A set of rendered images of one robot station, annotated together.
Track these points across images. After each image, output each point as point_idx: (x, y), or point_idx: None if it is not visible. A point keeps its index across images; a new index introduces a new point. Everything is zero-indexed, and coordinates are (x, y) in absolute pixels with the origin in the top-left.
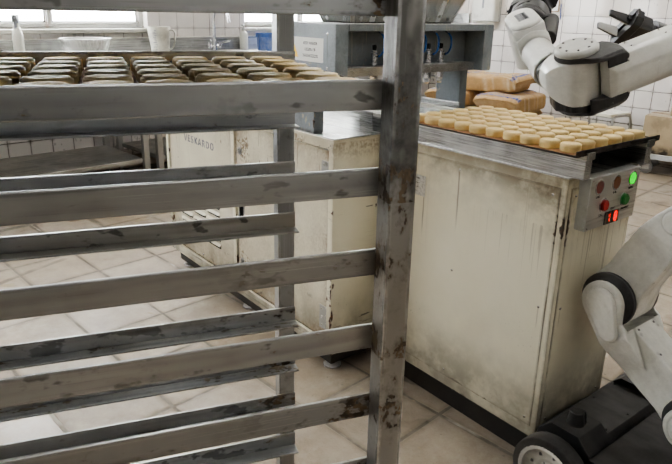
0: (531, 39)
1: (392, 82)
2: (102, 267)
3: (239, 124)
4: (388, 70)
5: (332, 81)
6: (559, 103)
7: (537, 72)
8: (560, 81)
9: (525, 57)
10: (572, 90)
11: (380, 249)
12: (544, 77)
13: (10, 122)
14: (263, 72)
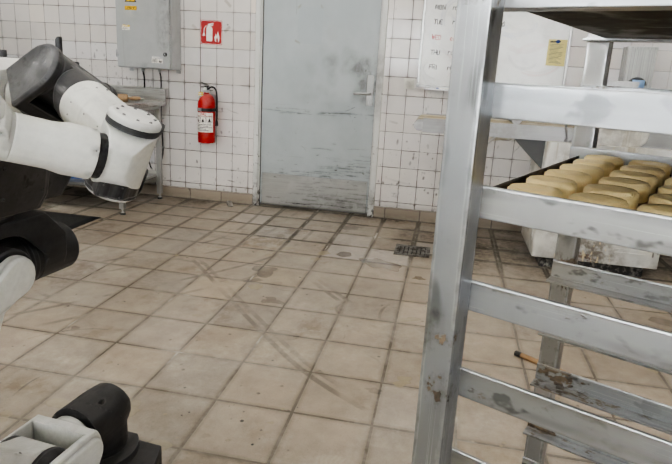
0: (12, 116)
1: (596, 146)
2: None
3: (537, 323)
4: (595, 140)
5: (630, 153)
6: (129, 189)
7: (104, 158)
8: (143, 160)
9: (35, 144)
10: (146, 168)
11: (576, 258)
12: (128, 161)
13: None
14: (643, 169)
